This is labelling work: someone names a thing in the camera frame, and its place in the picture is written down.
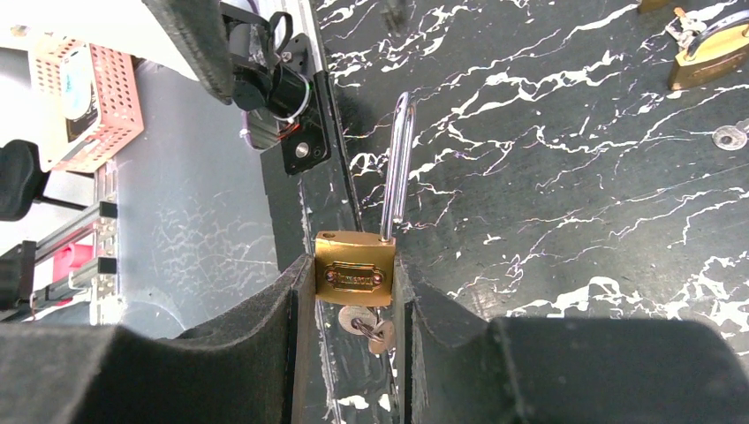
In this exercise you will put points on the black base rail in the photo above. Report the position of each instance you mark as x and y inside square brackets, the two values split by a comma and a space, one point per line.
[303, 121]

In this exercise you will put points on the silver key pair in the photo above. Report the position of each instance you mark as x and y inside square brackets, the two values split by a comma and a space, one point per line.
[364, 321]

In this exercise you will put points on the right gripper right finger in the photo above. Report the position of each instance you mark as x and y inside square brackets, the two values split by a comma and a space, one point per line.
[455, 367]

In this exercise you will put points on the pink basket outside table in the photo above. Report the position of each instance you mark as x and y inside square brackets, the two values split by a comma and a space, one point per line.
[88, 101]

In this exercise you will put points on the single silver key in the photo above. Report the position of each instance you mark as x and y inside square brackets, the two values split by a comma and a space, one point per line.
[731, 137]

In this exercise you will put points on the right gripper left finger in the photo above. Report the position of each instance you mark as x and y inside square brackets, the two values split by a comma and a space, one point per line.
[248, 365]

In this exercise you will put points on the small brass padlock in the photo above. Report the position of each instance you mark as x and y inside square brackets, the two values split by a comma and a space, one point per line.
[356, 268]
[646, 6]

